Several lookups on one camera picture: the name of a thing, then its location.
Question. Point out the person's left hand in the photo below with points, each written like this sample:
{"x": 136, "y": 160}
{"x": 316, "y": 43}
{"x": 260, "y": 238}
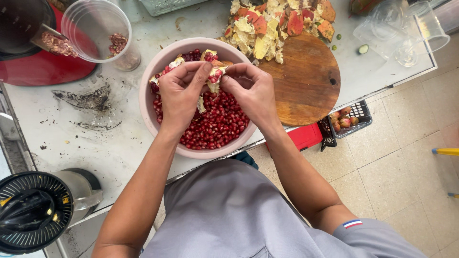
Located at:
{"x": 179, "y": 96}

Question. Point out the person's right hand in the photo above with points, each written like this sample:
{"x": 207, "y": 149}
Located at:
{"x": 252, "y": 95}

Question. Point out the broken pomegranate piece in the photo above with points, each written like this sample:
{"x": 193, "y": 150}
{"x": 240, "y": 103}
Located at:
{"x": 215, "y": 71}

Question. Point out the pink plastic bowl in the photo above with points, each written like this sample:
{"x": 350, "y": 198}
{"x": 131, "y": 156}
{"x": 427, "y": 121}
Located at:
{"x": 150, "y": 100}

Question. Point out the heap of pomegranate seeds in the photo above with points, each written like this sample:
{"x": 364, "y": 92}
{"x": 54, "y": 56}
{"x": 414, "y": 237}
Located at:
{"x": 218, "y": 122}

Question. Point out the round wooden cutting board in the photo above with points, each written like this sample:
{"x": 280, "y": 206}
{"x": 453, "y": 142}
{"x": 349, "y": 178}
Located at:
{"x": 304, "y": 82}

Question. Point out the red plastic crate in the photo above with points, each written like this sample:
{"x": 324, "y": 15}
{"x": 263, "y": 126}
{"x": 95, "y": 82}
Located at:
{"x": 304, "y": 136}

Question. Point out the pile of pomegranate peels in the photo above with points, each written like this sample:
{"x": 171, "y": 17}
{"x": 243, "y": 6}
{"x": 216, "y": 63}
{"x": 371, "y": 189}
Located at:
{"x": 265, "y": 28}

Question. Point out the white plastic basket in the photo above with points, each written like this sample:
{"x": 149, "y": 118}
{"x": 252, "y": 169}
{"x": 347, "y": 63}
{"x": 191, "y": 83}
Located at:
{"x": 168, "y": 5}

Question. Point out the black crate of pomegranates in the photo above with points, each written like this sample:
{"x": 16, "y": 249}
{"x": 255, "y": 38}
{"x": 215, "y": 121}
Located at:
{"x": 346, "y": 120}

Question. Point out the clear plastic cup with pulp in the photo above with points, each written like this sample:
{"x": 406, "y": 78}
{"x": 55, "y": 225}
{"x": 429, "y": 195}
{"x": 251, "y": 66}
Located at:
{"x": 96, "y": 32}

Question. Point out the cucumber slice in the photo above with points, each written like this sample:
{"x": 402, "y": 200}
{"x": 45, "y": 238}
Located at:
{"x": 363, "y": 49}

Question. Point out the grey shirt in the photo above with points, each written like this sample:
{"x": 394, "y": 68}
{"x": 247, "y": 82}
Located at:
{"x": 251, "y": 222}

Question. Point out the red juicer machine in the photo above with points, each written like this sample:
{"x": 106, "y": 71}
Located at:
{"x": 39, "y": 68}

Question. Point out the clear glass jug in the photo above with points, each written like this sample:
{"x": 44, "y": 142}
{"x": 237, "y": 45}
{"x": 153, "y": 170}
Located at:
{"x": 398, "y": 32}

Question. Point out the black citrus juicer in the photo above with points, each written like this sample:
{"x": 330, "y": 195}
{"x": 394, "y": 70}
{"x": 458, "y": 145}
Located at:
{"x": 36, "y": 211}

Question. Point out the yellow blue stick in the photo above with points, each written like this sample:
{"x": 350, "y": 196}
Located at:
{"x": 446, "y": 151}

